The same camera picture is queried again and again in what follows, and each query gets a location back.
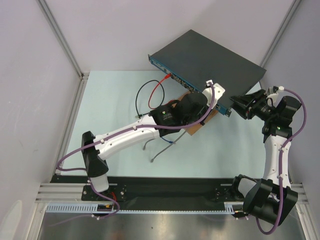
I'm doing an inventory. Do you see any black ethernet cable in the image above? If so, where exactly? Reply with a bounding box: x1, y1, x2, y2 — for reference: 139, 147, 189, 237
133, 79, 166, 119

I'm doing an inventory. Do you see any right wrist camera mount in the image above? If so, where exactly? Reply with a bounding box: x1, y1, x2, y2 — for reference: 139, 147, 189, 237
267, 86, 285, 105

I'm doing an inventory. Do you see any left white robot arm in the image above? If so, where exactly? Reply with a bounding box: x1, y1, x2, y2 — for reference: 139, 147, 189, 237
81, 92, 215, 200

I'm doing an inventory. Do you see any left aluminium frame post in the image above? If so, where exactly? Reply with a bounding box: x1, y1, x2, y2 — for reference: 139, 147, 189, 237
36, 0, 85, 80

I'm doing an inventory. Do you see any wooden board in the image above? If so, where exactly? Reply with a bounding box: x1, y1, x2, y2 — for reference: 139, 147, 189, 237
174, 91, 218, 136

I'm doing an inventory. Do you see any red ethernet cable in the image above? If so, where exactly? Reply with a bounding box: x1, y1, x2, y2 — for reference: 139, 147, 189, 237
147, 72, 175, 109

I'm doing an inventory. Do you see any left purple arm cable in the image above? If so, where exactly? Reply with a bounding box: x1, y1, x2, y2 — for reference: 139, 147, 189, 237
56, 82, 216, 221

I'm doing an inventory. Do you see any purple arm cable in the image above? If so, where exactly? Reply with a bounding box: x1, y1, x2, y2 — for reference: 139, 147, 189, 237
56, 82, 216, 221
236, 88, 308, 235

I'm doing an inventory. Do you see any long grey ethernet cable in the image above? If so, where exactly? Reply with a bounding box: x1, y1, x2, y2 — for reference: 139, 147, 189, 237
149, 131, 188, 163

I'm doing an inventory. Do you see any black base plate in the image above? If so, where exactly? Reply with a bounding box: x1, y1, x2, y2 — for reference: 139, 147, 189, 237
51, 174, 245, 212

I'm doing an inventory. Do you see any right aluminium frame post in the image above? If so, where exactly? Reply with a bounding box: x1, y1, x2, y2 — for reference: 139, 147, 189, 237
259, 0, 303, 68

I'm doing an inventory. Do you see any black blue network switch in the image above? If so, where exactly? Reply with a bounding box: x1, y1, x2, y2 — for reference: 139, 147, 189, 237
148, 29, 266, 117

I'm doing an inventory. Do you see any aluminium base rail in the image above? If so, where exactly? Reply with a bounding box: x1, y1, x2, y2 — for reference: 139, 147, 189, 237
35, 183, 86, 203

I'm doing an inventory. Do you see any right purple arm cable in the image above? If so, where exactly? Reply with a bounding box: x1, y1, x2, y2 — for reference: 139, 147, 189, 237
236, 88, 308, 235

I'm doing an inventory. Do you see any aluminium frame post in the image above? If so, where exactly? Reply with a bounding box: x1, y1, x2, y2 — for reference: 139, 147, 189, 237
259, 0, 303, 68
36, 0, 85, 80

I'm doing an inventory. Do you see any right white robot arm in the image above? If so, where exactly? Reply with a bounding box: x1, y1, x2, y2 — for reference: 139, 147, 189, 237
230, 88, 302, 227

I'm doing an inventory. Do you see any white slotted cable duct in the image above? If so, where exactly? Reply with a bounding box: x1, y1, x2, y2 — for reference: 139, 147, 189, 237
46, 202, 121, 214

